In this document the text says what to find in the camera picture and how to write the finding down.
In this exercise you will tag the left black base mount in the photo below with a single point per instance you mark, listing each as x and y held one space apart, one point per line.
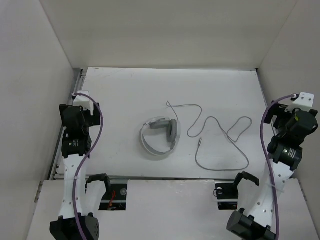
116 199

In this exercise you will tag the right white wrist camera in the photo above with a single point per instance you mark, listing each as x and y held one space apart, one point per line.
303 101

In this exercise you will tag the left metal side rail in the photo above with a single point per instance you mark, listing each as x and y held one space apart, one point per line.
61 148

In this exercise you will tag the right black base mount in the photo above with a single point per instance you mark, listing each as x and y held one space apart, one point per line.
227 196

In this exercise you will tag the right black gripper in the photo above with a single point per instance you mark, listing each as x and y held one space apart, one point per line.
278 109

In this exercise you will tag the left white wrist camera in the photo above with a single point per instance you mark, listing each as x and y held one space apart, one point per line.
83 101

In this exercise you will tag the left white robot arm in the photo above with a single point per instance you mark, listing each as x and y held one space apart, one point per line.
81 195

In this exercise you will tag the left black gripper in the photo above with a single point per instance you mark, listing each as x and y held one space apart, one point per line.
94 120

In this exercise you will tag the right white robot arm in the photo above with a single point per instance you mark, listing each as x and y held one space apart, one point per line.
261 219

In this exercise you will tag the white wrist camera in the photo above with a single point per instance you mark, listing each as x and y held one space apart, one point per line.
303 101
83 101

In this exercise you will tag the white grey headphones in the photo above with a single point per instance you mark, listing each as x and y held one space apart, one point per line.
159 136

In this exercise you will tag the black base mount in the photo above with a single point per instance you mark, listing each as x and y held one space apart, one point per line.
116 199
227 196

